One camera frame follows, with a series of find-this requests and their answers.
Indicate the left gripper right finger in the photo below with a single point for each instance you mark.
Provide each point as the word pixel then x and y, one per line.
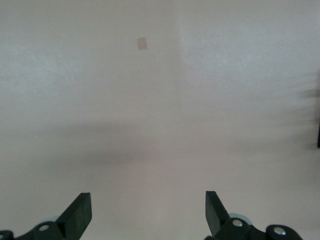
pixel 217 220

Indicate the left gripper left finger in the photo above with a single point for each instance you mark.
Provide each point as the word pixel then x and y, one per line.
pixel 75 220

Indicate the small brown tape patch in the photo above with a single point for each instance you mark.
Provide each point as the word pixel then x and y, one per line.
pixel 142 43

